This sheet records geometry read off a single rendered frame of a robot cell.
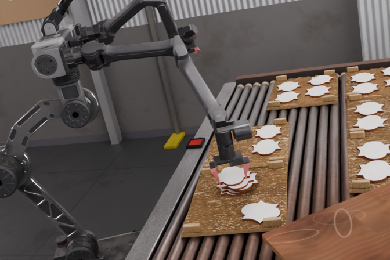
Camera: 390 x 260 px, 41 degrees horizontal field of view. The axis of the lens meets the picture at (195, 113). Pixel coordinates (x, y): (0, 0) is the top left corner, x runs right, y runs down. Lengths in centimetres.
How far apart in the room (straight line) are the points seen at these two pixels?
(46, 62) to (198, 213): 92
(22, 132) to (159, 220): 111
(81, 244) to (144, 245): 115
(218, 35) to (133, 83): 97
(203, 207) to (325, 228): 55
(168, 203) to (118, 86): 311
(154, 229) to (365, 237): 76
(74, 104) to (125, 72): 242
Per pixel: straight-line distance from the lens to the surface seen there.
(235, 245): 169
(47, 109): 271
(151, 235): 185
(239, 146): 228
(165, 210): 197
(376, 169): 195
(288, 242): 146
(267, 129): 237
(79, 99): 258
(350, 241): 144
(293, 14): 441
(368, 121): 233
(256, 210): 179
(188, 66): 205
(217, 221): 179
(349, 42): 445
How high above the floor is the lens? 190
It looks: 20 degrees down
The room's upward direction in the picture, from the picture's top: 13 degrees counter-clockwise
